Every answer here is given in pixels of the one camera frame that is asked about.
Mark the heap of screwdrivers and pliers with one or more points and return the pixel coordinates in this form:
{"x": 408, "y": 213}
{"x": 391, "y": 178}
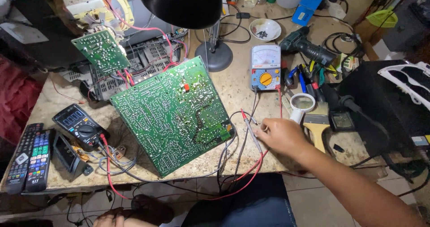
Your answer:
{"x": 310, "y": 77}

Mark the large green circuit board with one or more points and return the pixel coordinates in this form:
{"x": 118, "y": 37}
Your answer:
{"x": 171, "y": 116}

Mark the black test probe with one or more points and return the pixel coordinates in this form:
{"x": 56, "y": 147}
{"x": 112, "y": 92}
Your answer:
{"x": 254, "y": 120}

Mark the person's right hand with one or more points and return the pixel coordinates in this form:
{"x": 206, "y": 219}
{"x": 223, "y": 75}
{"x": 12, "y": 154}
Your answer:
{"x": 284, "y": 136}

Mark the small black plastic box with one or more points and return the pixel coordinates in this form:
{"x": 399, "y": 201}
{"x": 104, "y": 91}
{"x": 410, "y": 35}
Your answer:
{"x": 70, "y": 158}

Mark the person's blue jeans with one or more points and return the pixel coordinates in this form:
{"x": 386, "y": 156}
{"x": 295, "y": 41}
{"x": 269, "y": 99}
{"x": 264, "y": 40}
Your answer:
{"x": 245, "y": 203}

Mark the black soldering iron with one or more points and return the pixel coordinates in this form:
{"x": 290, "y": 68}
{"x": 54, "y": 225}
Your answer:
{"x": 349, "y": 104}

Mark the white magnifying glass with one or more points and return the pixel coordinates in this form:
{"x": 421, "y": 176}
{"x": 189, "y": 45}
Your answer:
{"x": 301, "y": 106}

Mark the white bowl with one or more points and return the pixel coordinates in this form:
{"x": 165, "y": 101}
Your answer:
{"x": 267, "y": 27}

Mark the black plastic television chassis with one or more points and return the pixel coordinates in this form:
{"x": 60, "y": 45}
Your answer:
{"x": 147, "y": 57}

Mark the blue cardboard box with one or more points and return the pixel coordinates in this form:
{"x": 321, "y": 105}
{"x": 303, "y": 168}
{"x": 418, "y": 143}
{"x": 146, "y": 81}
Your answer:
{"x": 307, "y": 7}

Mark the blue-white analog multimeter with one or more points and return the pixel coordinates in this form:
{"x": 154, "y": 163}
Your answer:
{"x": 265, "y": 67}

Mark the person's left hand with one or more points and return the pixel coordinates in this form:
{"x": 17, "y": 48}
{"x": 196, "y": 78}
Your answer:
{"x": 109, "y": 219}

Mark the red cloth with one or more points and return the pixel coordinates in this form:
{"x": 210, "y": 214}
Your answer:
{"x": 16, "y": 99}

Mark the black desk lamp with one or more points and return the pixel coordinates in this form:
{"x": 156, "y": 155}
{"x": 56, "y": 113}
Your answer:
{"x": 183, "y": 3}

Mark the green plastic dustpan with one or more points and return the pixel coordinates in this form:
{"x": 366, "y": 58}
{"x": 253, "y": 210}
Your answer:
{"x": 383, "y": 18}

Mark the black digital multimeter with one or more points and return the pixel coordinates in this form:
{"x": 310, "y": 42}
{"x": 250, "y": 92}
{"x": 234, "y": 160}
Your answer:
{"x": 80, "y": 124}

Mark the black soldering sponge tray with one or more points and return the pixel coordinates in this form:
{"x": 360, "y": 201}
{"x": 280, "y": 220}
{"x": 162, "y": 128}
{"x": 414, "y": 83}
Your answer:
{"x": 341, "y": 121}

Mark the yellow-white deflection yoke assembly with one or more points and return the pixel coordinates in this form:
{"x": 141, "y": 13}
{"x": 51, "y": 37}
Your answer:
{"x": 90, "y": 3}

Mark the person's right fingers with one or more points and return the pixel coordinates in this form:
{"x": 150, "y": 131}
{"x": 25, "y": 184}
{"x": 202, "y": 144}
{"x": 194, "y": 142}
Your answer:
{"x": 262, "y": 133}

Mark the large black speaker cabinet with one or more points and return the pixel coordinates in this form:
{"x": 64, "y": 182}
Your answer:
{"x": 383, "y": 102}

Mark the red test probe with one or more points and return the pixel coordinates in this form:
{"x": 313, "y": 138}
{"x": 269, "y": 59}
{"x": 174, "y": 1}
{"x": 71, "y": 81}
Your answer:
{"x": 252, "y": 131}

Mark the black remote control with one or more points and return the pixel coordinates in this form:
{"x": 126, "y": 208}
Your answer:
{"x": 22, "y": 158}

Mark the small green circuit board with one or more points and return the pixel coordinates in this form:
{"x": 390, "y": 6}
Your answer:
{"x": 100, "y": 50}

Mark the heap of black screws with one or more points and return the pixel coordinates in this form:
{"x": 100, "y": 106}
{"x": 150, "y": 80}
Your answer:
{"x": 262, "y": 34}

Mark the wooden paintbrush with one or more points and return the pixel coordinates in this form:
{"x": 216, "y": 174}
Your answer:
{"x": 317, "y": 124}

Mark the remote control with colourful buttons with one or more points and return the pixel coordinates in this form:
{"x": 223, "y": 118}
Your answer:
{"x": 39, "y": 159}

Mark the white plastic frame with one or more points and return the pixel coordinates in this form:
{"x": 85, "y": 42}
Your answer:
{"x": 408, "y": 82}

